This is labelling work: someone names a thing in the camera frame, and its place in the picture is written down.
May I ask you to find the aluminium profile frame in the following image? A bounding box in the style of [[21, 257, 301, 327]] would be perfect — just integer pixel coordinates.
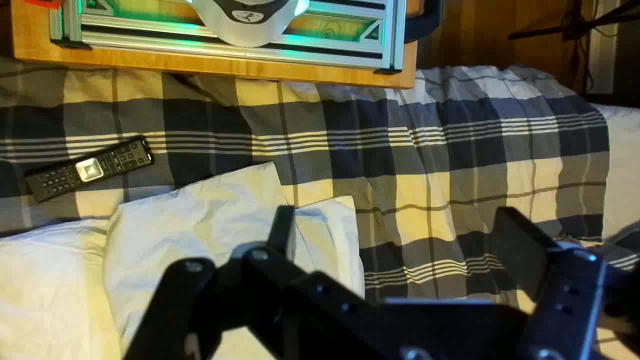
[[48, 0, 408, 72]]

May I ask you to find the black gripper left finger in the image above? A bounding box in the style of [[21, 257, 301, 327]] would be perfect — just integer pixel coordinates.
[[122, 205, 401, 360]]

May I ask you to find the black remote control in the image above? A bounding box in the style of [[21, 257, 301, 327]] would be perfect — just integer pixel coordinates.
[[24, 137, 156, 205]]

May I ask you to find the yellow grey plaid comforter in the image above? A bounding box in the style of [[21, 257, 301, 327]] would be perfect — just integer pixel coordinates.
[[0, 56, 640, 360]]

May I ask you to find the white sheet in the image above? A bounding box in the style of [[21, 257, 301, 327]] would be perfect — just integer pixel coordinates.
[[0, 160, 365, 360]]

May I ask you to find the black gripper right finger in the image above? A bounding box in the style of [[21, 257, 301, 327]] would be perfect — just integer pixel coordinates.
[[489, 206, 640, 360]]

